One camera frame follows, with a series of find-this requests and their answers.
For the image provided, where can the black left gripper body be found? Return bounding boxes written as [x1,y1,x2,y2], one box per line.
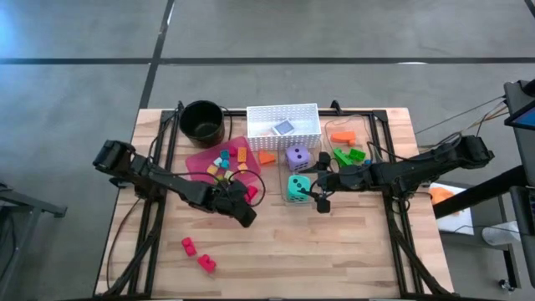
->
[206,181,251,215]

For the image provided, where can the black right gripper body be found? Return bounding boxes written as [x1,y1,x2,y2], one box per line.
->
[318,151,371,197]

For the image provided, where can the teal foam die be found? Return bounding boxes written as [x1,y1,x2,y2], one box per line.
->
[286,174,313,203]

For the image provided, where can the purple foam die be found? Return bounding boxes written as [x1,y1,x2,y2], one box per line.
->
[285,145,311,172]

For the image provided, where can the clear plastic bin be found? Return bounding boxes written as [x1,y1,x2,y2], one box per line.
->
[322,113,380,168]
[277,144,324,206]

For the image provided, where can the playing card box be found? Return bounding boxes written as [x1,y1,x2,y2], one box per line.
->
[273,119,296,136]

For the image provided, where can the pink toy brick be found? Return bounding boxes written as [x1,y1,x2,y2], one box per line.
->
[181,237,198,258]

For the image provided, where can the orange toy piece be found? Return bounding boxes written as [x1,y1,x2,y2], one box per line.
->
[330,130,357,147]

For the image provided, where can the pink translucent plastic tray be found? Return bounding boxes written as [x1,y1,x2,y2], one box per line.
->
[185,135,262,189]

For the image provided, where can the white perforated panel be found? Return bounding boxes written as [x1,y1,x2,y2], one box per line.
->
[246,102,322,152]

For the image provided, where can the black bucket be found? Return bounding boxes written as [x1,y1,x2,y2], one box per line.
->
[179,99,226,148]

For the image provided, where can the orange plastic piece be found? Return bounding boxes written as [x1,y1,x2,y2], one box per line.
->
[430,186,460,217]

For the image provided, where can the white paper sheet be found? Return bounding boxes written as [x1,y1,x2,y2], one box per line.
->
[429,182,476,236]

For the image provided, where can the person's foot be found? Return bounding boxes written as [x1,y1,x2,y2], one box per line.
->
[481,221,522,247]

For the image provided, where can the grey equipment cart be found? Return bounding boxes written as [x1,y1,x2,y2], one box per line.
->
[432,79,535,293]

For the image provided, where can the laptop with blue screen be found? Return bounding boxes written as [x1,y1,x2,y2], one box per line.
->
[504,99,535,130]

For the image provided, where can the black floor stand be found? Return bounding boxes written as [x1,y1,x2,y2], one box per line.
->
[0,179,68,298]

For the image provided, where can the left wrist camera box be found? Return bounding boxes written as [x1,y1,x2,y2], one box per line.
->
[232,206,257,229]

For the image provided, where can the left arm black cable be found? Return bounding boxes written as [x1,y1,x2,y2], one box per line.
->
[148,169,268,209]

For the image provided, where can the black aluminium table frame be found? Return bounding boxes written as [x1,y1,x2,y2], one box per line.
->
[99,99,451,298]

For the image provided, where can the thin floor cables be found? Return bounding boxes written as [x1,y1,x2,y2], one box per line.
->
[415,94,510,156]

